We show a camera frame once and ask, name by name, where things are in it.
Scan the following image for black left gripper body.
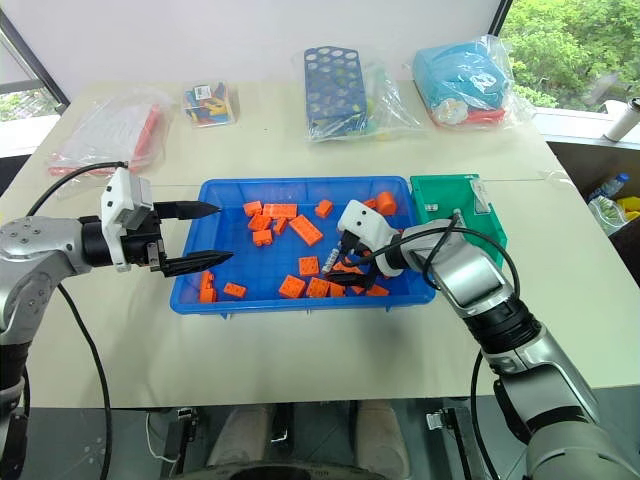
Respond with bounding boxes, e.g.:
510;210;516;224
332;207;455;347
121;209;169;276

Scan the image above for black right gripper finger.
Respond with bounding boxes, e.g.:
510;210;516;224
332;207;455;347
324;259;365;281
339;266;382;292

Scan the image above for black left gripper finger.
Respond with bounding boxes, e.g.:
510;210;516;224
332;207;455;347
161;250;236;278
151;199;222;222

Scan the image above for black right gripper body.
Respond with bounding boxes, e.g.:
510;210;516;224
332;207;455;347
336;229;375;265

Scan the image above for blue plastic bin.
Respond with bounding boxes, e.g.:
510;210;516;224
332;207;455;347
169;175;438;318

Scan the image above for green plastic bin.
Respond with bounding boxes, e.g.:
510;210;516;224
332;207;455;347
409;173;509;267

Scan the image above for long orange toy brick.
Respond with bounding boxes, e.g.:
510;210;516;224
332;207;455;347
287;214;324;248

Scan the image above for clear bag with red sheets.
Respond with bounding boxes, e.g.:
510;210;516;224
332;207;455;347
46;91;175;177

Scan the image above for small bag colourful pieces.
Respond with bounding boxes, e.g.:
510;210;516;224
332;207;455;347
181;81;241;130

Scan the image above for clear bag of coloured items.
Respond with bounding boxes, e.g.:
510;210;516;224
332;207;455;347
291;46;422;145

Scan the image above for blue test tube rack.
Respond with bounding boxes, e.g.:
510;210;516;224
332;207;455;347
303;46;372;140

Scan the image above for bagged light blue toy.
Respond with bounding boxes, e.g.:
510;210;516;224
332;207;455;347
403;33;537;132

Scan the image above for clear plastic water bottle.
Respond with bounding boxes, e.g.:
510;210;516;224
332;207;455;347
586;172;633;216

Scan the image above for yellow object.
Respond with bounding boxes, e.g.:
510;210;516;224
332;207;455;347
615;195;640;222

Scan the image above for white tumbler with dark lid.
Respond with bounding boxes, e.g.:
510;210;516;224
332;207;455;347
601;96;640;143

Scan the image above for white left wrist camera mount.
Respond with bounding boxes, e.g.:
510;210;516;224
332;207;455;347
99;168;154;274

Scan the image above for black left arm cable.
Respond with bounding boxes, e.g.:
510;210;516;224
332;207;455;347
24;159;130;480

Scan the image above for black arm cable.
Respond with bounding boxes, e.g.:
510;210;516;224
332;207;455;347
344;214;522;480
24;159;130;480

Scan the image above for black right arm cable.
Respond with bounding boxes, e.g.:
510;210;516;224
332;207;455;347
344;214;522;480

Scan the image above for black table frame bracket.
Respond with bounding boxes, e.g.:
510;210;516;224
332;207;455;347
423;406;474;480
162;406;200;476

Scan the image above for thin white cable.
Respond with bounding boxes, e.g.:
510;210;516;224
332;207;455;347
145;411;180;463

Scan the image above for black window frame bar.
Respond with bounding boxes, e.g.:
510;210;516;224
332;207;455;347
0;8;72;115
486;0;515;39

